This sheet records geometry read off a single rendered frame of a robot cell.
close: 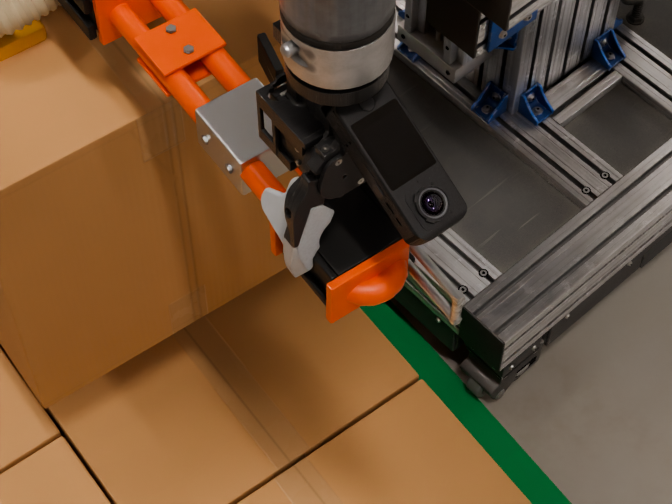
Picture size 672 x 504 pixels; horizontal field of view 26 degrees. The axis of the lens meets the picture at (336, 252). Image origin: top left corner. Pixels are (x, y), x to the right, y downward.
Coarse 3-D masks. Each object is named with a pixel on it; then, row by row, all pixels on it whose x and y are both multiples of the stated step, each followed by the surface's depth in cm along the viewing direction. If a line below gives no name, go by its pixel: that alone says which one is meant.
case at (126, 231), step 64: (192, 0) 145; (256, 0) 145; (0, 64) 140; (64, 64) 140; (128, 64) 140; (256, 64) 142; (0, 128) 136; (64, 128) 136; (128, 128) 137; (192, 128) 143; (0, 192) 132; (64, 192) 138; (128, 192) 144; (192, 192) 151; (0, 256) 139; (64, 256) 145; (128, 256) 152; (192, 256) 160; (256, 256) 168; (0, 320) 157; (64, 320) 153; (128, 320) 161; (192, 320) 170; (64, 384) 163
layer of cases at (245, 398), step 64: (256, 320) 186; (320, 320) 186; (0, 384) 181; (128, 384) 181; (192, 384) 181; (256, 384) 181; (320, 384) 181; (384, 384) 181; (0, 448) 176; (64, 448) 176; (128, 448) 176; (192, 448) 176; (256, 448) 176; (320, 448) 176; (384, 448) 176; (448, 448) 176
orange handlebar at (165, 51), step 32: (160, 0) 126; (128, 32) 124; (160, 32) 123; (192, 32) 123; (160, 64) 121; (192, 64) 125; (224, 64) 122; (192, 96) 120; (256, 192) 116; (384, 288) 110
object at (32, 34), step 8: (32, 24) 140; (40, 24) 140; (16, 32) 140; (24, 32) 140; (32, 32) 140; (40, 32) 140; (0, 40) 139; (8, 40) 139; (16, 40) 139; (24, 40) 140; (32, 40) 140; (40, 40) 141; (0, 48) 139; (8, 48) 139; (16, 48) 140; (24, 48) 141; (0, 56) 139; (8, 56) 140
